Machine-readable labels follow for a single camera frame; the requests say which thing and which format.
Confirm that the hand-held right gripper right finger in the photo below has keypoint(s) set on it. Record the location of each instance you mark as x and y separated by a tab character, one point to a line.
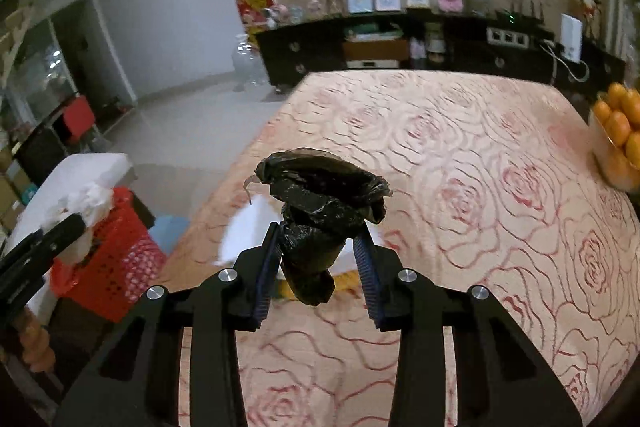
367	279

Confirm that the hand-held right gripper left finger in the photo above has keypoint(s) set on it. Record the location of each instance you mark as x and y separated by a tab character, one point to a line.
265	277

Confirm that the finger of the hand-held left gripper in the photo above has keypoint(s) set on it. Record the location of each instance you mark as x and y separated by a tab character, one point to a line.
50	239

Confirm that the white tissue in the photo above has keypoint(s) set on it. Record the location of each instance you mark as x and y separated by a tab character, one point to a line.
92	204

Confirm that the red plastic mesh basket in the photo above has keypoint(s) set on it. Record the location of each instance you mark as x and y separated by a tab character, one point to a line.
120	267

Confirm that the black plastic bag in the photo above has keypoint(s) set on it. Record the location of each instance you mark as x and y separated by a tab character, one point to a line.
320	192

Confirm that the person's left hand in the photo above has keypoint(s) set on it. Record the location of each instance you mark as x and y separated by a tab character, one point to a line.
37	344

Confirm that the yellow plastic piece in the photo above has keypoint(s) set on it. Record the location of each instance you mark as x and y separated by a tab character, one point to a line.
345	281

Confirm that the stack of cardboard boxes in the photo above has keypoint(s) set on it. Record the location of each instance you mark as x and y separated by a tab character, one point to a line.
15	187

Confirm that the black chair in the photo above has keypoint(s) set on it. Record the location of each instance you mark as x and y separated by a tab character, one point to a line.
40	154

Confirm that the light blue plastic stool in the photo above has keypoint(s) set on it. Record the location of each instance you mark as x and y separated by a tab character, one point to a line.
170	229

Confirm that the red chair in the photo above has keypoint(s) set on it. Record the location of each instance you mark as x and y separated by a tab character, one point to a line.
77	117

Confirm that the rose patterned tablecloth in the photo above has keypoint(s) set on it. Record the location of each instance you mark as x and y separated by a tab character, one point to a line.
475	157

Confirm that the glass sliding door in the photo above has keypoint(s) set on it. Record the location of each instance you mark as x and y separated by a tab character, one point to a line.
45	62

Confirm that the clear water jug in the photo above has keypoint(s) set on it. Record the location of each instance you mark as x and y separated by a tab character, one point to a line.
250	62

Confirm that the dark television cabinet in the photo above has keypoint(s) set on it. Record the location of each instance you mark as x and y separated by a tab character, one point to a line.
300	52

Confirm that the brown wooden drawer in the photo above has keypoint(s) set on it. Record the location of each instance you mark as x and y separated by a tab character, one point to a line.
375	51

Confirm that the small pink bottle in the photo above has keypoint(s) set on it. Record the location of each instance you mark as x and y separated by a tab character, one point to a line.
418	48

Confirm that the green flat box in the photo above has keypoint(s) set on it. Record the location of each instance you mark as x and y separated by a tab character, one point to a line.
372	33

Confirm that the beige jar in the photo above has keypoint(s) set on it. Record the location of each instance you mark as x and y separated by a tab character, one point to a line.
435	39

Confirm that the glass fruit bowl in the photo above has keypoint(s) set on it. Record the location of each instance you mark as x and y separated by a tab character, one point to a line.
607	172

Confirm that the red flower poster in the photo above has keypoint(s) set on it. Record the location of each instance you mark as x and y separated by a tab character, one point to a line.
255	4

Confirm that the white power strip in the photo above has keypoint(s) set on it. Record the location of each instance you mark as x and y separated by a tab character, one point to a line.
507	36

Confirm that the bowl of oranges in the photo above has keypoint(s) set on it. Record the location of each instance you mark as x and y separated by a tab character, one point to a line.
620	122

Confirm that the black router with antennas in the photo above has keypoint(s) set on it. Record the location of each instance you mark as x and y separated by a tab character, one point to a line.
520	17

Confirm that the white upright device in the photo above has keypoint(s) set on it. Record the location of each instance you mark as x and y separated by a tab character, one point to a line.
571	37

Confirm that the red white figurine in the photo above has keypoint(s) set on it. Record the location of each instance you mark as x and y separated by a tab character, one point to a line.
591	9

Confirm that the small dark picture frame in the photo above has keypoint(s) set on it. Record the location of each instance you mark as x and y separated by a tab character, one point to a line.
335	5

